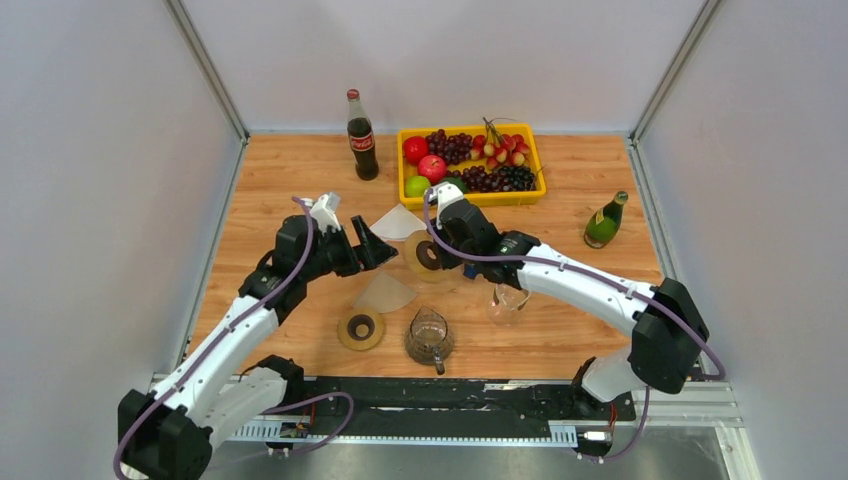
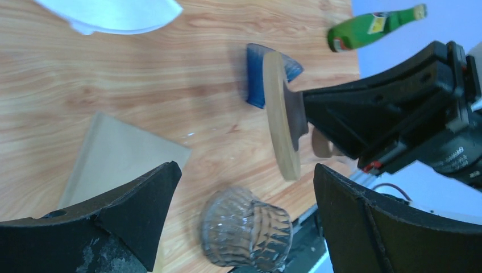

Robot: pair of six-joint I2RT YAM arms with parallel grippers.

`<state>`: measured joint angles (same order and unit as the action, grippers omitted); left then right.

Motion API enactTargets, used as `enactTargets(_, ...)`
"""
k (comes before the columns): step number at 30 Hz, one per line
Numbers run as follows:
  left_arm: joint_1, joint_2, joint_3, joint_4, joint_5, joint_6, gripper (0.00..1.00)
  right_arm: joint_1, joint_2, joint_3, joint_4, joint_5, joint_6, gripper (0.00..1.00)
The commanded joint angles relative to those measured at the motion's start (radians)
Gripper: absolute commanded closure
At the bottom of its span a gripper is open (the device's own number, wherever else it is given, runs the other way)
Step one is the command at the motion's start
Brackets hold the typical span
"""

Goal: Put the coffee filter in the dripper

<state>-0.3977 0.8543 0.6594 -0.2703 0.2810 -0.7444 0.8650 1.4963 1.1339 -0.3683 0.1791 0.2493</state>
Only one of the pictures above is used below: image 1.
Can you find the white paper coffee filter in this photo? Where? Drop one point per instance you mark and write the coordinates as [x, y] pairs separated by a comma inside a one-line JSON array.
[[397, 224]]

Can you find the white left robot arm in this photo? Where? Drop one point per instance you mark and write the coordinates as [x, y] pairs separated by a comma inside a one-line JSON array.
[[172, 431]]

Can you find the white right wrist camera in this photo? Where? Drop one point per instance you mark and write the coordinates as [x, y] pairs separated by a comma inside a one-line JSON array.
[[444, 195]]

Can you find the green champagne bottle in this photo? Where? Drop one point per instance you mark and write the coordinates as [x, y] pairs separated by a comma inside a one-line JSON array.
[[604, 224]]

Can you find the purple grape bunch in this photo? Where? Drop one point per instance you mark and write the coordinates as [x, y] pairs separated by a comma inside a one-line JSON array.
[[452, 148]]

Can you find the glass cola bottle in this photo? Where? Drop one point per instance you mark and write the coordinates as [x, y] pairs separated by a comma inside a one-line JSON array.
[[361, 138]]

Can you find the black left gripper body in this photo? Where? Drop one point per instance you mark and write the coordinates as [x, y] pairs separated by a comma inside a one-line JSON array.
[[334, 253]]

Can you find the glass pitcher with handle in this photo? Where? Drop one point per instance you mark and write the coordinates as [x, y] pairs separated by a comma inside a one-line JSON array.
[[429, 340]]

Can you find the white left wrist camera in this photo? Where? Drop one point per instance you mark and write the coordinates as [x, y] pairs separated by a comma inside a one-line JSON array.
[[323, 211]]

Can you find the pink red apple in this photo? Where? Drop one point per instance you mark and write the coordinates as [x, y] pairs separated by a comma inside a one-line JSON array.
[[433, 168]]

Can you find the yellow plastic fruit tray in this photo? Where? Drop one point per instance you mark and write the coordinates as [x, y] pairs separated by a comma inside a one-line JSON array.
[[406, 170]]

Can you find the dark grape bunch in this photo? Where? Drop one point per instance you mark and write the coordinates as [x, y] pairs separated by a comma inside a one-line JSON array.
[[503, 179]]

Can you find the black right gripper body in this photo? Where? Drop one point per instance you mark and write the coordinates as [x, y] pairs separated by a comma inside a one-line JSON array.
[[442, 232]]

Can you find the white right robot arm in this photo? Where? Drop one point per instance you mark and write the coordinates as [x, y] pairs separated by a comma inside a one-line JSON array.
[[666, 329]]

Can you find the clear glass server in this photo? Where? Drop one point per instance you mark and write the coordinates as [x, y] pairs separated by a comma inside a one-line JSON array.
[[507, 305]]

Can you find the red cherries bunch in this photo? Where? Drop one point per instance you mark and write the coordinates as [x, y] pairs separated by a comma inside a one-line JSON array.
[[499, 142]]

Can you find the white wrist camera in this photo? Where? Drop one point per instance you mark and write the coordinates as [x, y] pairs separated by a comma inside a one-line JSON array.
[[323, 211], [444, 195]]

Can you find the blue glass dripper cone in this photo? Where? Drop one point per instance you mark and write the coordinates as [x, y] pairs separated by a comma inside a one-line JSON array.
[[471, 271]]

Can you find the light green apple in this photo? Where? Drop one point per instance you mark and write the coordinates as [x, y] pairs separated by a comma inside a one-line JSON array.
[[416, 186]]

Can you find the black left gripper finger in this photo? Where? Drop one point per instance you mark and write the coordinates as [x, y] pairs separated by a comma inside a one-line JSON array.
[[367, 239], [372, 252]]

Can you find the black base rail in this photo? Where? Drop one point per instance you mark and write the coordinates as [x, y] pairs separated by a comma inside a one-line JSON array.
[[444, 412]]

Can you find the dark green lime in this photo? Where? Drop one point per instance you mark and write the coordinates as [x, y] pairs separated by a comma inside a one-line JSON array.
[[457, 182]]

